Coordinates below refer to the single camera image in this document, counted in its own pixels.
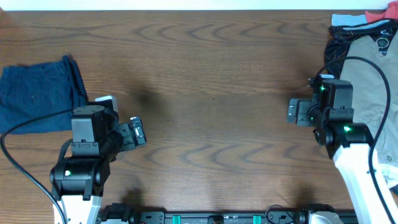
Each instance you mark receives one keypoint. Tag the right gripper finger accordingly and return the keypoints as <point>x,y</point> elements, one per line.
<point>292,110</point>
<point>302,113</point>

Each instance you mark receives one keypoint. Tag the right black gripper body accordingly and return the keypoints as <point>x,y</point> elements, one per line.
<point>314,116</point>

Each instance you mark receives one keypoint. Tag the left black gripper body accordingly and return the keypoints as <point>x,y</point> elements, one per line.
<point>119,128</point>

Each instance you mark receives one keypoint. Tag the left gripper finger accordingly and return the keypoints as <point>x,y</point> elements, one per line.
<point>138,130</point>
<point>130,138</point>

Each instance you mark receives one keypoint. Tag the khaki cargo shorts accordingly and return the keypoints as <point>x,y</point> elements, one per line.
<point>369,102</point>

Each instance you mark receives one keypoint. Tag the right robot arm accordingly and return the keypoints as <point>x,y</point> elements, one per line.
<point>350,145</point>

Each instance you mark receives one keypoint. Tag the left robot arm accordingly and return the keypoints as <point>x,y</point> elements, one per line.
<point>83,166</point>

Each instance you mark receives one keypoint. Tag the black printed cycling jersey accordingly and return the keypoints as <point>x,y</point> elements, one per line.
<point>374,42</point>

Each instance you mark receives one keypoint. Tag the light blue cloth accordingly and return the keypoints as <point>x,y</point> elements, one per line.
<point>347,20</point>

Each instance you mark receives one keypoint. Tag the folded navy blue shorts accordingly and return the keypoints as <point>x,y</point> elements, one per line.
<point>28,92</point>

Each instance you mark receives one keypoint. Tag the red cloth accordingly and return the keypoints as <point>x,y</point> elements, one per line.
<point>389,13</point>

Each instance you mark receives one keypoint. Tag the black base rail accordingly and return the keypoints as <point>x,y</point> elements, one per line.
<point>119,213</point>

